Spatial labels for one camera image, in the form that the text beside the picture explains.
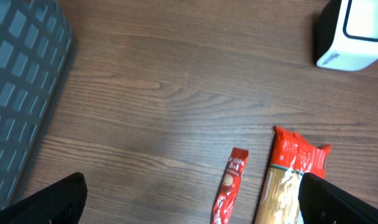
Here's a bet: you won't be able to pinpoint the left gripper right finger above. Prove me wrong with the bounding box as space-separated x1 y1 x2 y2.
298 173 378 224

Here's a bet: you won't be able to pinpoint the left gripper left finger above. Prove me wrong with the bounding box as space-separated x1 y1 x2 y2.
0 172 88 224

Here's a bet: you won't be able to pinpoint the spaghetti pack orange ends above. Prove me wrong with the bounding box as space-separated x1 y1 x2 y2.
254 126 332 224

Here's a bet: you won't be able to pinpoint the red chocolate bar wrapper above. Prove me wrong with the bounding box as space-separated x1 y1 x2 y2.
211 147 249 224

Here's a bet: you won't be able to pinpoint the white barcode scanner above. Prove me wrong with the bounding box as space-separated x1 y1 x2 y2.
316 0 378 72

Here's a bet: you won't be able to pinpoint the grey plastic mesh basket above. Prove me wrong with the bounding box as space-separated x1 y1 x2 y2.
0 0 76 210

